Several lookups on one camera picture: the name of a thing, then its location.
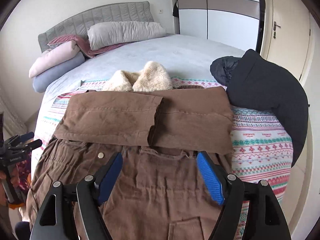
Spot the grey quilted headboard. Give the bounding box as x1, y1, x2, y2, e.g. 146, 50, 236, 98
38, 1, 154, 53

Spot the white and taupe wardrobe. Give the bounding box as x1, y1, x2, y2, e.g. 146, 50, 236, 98
171, 0, 265, 53

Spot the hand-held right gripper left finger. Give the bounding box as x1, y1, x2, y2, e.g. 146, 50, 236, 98
29, 152, 123, 240

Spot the pink pillow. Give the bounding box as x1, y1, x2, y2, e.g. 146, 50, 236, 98
29, 40, 82, 79

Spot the bed with grey sheet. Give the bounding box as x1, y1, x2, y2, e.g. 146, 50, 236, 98
34, 34, 247, 100

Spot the red floral garment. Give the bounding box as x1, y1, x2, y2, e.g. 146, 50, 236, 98
9, 152, 33, 209

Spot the cream door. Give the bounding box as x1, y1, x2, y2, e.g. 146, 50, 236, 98
260, 0, 312, 80

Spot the grey pillow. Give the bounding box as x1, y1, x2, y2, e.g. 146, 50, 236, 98
87, 21, 167, 51

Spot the dark puffer jacket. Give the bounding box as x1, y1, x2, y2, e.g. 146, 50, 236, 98
210, 49, 309, 168

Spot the brown coat with fleece collar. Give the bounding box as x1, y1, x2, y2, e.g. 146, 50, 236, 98
26, 60, 234, 240

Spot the blue pillow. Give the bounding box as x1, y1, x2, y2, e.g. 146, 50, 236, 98
32, 52, 86, 93

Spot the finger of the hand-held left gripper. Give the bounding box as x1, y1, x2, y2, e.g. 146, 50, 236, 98
4, 132, 35, 147
7, 139, 43, 153

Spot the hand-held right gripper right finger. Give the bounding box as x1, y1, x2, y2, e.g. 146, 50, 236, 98
196, 151, 292, 240

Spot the metal door handle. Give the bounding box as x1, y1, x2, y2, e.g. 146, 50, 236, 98
272, 21, 282, 39

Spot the patterned knit-print blanket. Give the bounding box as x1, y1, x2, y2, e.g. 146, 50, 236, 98
34, 76, 294, 240

